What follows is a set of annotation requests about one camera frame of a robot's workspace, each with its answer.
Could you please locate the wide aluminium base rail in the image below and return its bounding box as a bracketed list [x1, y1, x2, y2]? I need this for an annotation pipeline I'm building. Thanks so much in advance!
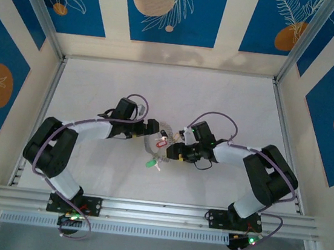
[0, 178, 323, 249]

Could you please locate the aluminium table back rail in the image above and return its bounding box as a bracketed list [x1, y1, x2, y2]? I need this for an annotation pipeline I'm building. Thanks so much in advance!
[64, 52, 277, 85]

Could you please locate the slotted grey cable duct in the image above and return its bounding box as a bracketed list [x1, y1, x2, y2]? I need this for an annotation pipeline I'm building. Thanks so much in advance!
[0, 205, 231, 249]

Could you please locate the aluminium table side rail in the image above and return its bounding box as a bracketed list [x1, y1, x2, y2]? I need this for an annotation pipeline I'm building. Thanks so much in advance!
[7, 51, 69, 192]
[256, 78, 321, 216]

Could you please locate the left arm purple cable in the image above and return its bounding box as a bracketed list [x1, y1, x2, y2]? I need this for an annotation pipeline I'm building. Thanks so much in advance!
[24, 82, 152, 247]

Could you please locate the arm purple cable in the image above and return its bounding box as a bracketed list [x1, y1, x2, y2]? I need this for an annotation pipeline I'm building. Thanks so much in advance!
[24, 82, 152, 247]
[170, 108, 307, 250]

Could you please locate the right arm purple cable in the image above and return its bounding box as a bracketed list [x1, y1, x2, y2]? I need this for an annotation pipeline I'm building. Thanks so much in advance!
[170, 108, 307, 250]

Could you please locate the slanted aluminium frame post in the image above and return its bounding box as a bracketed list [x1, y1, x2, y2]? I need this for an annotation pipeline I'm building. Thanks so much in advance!
[2, 0, 75, 61]
[274, 0, 334, 91]

